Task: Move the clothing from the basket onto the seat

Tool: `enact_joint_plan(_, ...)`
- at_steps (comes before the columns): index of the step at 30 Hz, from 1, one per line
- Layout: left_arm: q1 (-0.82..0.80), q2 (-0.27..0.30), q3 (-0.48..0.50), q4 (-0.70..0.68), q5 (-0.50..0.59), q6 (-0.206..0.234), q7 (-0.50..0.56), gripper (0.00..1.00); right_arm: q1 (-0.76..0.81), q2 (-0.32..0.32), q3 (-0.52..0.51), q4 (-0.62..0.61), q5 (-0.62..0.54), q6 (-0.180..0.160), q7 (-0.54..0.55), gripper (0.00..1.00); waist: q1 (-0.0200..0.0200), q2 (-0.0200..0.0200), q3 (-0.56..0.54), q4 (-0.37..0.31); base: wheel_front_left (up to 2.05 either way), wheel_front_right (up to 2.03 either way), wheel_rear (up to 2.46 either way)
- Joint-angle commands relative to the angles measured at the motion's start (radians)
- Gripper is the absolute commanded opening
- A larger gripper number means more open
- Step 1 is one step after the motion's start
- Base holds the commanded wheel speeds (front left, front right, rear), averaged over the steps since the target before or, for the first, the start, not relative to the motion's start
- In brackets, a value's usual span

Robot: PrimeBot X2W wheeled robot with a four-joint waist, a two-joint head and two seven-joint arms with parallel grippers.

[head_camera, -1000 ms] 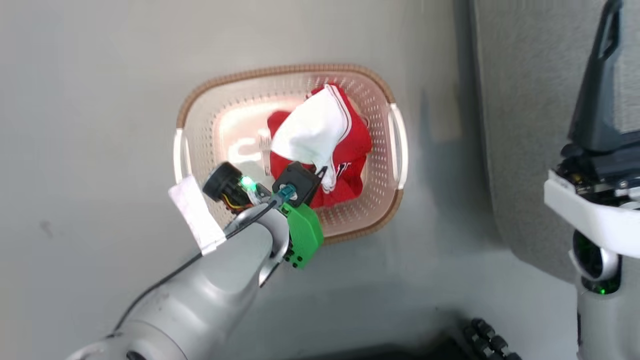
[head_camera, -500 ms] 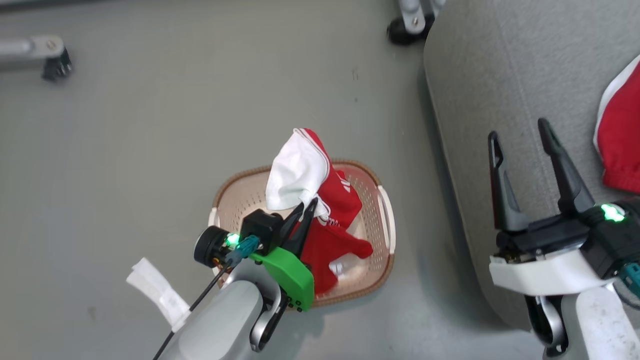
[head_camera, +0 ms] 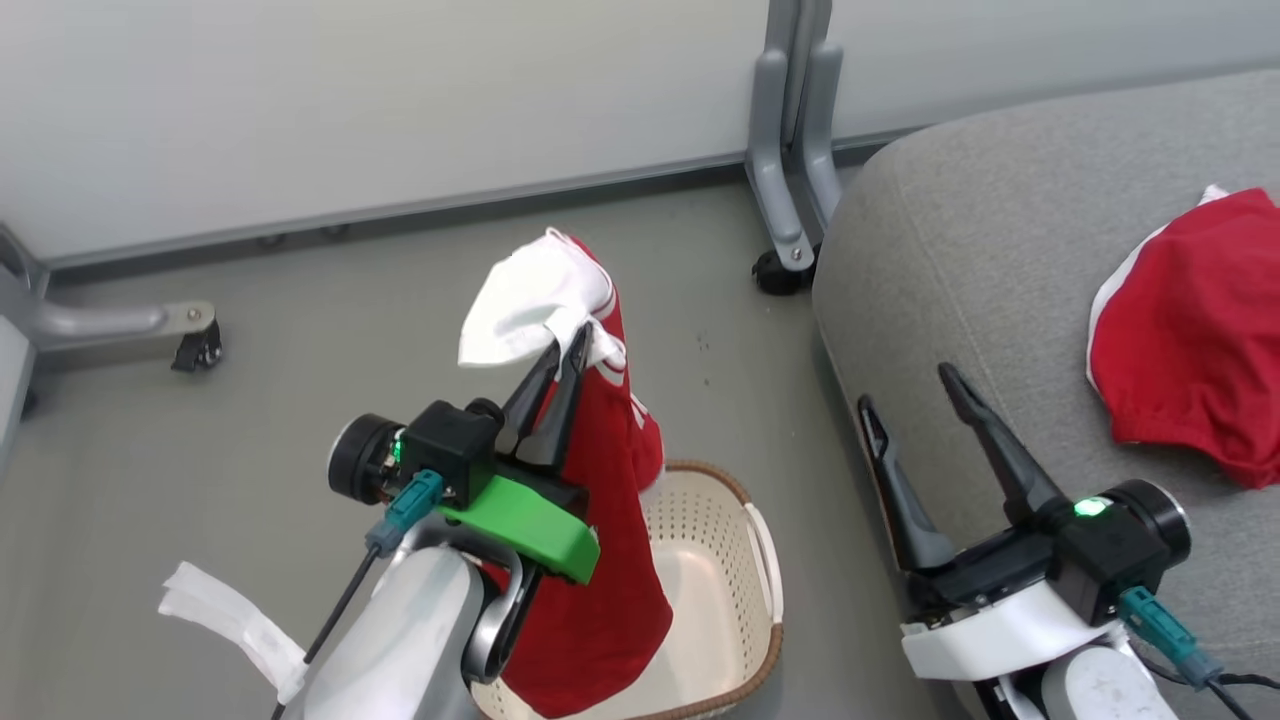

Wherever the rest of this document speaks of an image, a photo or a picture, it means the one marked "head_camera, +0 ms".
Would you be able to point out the grey partition frame leg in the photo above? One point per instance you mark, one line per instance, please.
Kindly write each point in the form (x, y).
(825, 150)
(100, 325)
(775, 190)

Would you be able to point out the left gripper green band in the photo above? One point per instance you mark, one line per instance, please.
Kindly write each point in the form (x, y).
(520, 520)

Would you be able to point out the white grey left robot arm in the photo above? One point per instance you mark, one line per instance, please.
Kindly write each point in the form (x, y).
(410, 640)

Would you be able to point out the red garment with white cuff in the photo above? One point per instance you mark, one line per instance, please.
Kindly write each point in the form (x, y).
(1190, 340)

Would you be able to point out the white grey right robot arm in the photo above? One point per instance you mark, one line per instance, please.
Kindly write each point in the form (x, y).
(1090, 690)

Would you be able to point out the white perforated basket wicker rim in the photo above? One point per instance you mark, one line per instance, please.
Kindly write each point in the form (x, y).
(715, 590)

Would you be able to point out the grey fabric sofa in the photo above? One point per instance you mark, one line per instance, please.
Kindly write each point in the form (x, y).
(980, 260)

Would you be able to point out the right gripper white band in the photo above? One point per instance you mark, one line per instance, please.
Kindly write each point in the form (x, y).
(1090, 550)

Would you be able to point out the red garment with white sleeve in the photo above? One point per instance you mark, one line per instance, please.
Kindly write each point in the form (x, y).
(600, 560)

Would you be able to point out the white paper tag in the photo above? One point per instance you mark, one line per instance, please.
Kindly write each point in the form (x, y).
(235, 615)

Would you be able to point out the black caster wheel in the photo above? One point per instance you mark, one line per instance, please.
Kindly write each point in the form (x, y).
(775, 275)
(200, 350)

